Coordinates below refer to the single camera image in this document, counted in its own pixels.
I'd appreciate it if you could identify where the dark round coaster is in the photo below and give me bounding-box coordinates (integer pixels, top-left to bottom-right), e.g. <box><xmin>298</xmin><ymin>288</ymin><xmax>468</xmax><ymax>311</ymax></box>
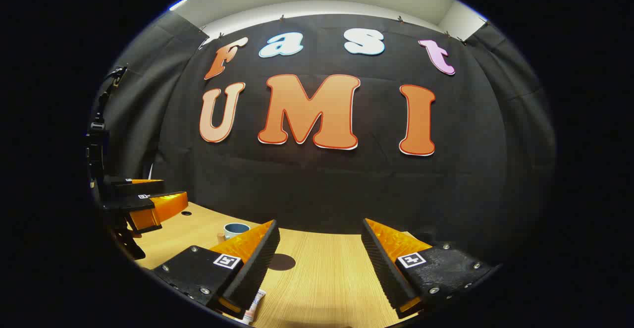
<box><xmin>267</xmin><ymin>254</ymin><xmax>297</xmax><ymax>272</ymax></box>

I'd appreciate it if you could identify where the white toothpaste tube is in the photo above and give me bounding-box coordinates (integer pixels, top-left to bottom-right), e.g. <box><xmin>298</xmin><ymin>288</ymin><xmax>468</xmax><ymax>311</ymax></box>
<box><xmin>242</xmin><ymin>289</ymin><xmax>267</xmax><ymax>325</ymax></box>

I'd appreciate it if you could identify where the light blue cup wooden handle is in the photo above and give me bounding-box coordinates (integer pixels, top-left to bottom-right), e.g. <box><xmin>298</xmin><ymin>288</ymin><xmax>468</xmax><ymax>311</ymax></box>
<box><xmin>216</xmin><ymin>222</ymin><xmax>251</xmax><ymax>243</ymax></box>

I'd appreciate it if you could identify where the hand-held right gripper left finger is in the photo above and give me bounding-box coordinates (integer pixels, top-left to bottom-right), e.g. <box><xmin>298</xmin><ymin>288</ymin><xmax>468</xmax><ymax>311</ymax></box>
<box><xmin>151</xmin><ymin>219</ymin><xmax>281</xmax><ymax>320</ymax></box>

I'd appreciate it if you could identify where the wooden desktop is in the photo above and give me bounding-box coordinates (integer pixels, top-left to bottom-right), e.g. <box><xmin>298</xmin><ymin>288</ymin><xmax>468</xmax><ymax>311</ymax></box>
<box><xmin>110</xmin><ymin>202</ymin><xmax>436</xmax><ymax>328</ymax></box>

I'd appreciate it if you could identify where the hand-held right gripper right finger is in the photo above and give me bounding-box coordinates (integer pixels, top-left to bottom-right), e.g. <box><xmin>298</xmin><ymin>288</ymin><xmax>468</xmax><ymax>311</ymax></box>
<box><xmin>361</xmin><ymin>218</ymin><xmax>501</xmax><ymax>319</ymax></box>

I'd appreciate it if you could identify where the black backdrop cloth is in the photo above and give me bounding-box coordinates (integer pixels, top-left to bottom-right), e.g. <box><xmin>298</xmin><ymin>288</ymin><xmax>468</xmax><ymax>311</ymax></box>
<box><xmin>154</xmin><ymin>13</ymin><xmax>508</xmax><ymax>235</ymax></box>

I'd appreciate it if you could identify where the dark grey side curtain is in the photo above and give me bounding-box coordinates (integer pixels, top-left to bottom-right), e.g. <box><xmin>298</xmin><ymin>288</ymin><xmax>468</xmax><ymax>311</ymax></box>
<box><xmin>466</xmin><ymin>21</ymin><xmax>558</xmax><ymax>262</ymax></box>
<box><xmin>92</xmin><ymin>11</ymin><xmax>209</xmax><ymax>182</ymax></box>

